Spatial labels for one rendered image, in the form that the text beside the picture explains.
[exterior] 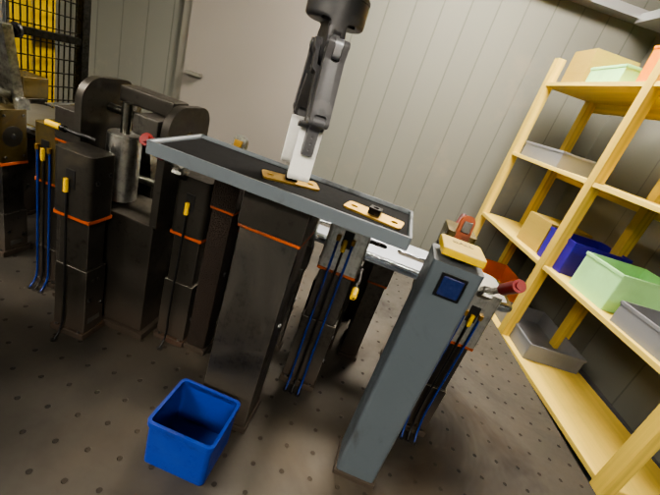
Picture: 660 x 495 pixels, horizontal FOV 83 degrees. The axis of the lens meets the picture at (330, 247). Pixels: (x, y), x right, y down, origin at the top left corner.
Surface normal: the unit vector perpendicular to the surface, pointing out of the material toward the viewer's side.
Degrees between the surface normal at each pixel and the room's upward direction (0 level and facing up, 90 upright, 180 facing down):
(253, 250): 90
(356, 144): 90
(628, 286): 90
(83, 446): 0
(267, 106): 90
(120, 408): 0
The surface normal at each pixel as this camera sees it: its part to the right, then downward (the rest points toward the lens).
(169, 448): -0.21, 0.33
